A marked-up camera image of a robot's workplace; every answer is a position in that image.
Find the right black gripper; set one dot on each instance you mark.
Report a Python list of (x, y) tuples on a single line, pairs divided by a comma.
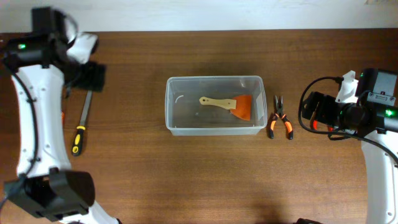
[(319, 107)]

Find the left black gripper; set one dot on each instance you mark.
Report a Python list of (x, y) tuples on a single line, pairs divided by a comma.
[(91, 76)]

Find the file with yellow-black handle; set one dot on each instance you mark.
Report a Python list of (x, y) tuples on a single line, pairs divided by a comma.
[(77, 145)]

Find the orange scraper wooden handle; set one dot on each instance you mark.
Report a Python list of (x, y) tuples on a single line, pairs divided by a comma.
[(239, 106)]

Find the orange socket bit holder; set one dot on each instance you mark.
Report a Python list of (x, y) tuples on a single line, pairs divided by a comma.
[(63, 118)]

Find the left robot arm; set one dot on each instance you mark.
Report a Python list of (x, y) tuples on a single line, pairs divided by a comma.
[(44, 66)]

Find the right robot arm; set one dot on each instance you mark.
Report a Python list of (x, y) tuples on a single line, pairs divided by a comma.
[(364, 109)]

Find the clear plastic container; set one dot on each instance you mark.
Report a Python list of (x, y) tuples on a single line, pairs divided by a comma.
[(185, 116)]

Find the dark object at edge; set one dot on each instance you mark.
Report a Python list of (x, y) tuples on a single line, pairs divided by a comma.
[(306, 221)]

